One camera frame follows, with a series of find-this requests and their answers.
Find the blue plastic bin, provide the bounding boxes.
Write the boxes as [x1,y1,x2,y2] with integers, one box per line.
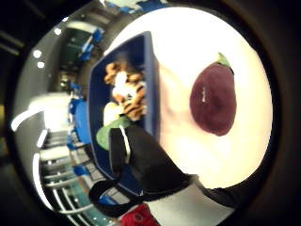
[87,30,162,197]

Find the tiger soft toy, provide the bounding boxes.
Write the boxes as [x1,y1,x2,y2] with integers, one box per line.
[103,61,149,122]

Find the green soft toy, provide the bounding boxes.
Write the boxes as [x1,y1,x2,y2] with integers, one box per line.
[95,116,135,152]

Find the white soft toy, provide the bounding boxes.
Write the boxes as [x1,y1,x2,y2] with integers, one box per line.
[103,101,124,127]

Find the blue chair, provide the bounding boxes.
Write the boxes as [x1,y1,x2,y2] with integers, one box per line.
[90,27,105,44]
[78,42,95,62]
[67,97,92,146]

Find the purple eggplant soft toy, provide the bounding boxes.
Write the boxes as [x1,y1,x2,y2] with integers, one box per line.
[189,52,238,137]

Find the red fabric item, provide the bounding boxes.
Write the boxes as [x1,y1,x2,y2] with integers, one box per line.
[120,202,160,226]

